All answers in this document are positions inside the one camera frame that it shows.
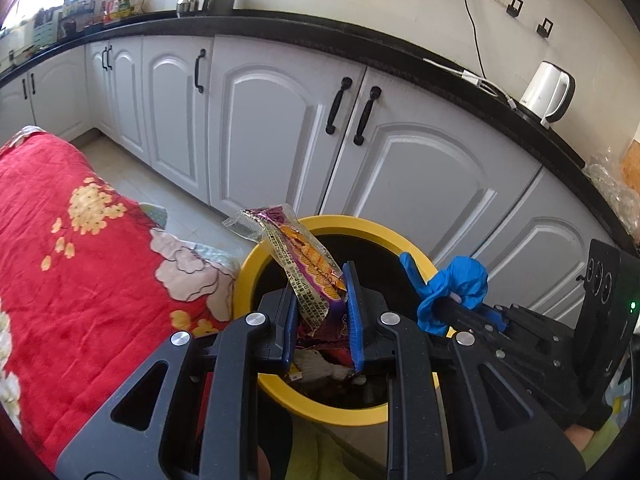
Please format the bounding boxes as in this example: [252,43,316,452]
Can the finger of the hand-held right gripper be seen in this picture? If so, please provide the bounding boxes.
[432,298,509,334]
[399,252,437,293]

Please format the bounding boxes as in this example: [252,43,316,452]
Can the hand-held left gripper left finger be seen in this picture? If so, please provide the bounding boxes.
[55,286,300,480]

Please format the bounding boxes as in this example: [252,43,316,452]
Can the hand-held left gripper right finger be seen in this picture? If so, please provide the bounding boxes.
[342,261,586,480]

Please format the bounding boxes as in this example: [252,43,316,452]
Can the blue glove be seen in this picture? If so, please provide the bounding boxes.
[417,255,490,337]

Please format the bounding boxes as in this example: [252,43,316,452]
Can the purple snack wrapper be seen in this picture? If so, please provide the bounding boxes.
[222,203,349,337]

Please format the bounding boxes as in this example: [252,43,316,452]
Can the yellow-rimmed black bin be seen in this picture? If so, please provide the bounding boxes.
[234,215,453,427]

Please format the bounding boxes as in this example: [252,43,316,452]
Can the person's right forearm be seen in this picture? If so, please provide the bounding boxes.
[565,360,638,468]

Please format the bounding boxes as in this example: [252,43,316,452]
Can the person's yellow-green garment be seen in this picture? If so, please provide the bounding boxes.
[287,417,392,480]

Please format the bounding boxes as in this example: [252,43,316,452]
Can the clear plastic bags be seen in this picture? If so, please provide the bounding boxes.
[582,147,640,242]

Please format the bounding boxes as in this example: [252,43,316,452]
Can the red floral blanket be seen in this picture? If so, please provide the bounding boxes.
[0,125,242,471]

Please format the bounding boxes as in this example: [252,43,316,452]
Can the white lower cabinets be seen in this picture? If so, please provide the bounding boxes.
[0,35,640,326]

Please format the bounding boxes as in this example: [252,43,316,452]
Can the white electric kettle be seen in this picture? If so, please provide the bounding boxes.
[519,61,576,129]

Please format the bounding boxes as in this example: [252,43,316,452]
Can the row of condiment bottles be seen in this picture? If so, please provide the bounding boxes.
[102,0,144,24]

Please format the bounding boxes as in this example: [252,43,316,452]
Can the teal countertop rack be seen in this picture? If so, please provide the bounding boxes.
[32,22,56,49]

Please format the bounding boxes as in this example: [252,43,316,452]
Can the white charger with cable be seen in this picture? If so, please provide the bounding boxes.
[424,57,517,109]

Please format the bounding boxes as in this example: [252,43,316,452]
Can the black power cable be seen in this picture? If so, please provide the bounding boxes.
[462,0,489,81]

